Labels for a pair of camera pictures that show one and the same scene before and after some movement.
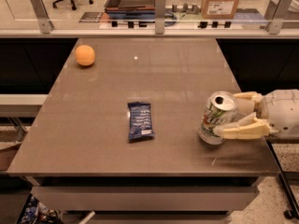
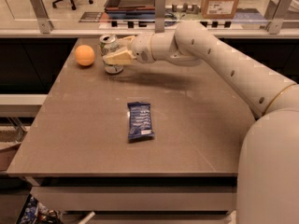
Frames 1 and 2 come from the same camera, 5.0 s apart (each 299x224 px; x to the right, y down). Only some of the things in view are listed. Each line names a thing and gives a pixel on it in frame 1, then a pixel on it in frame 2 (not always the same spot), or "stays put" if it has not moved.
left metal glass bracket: x=45 y=23 stays put
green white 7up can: x=220 y=110 to x=108 y=44
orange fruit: x=85 y=55 stays put
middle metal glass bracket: x=160 y=11 stays put
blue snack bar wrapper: x=140 y=121 stays put
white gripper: x=280 y=110 to x=142 y=48
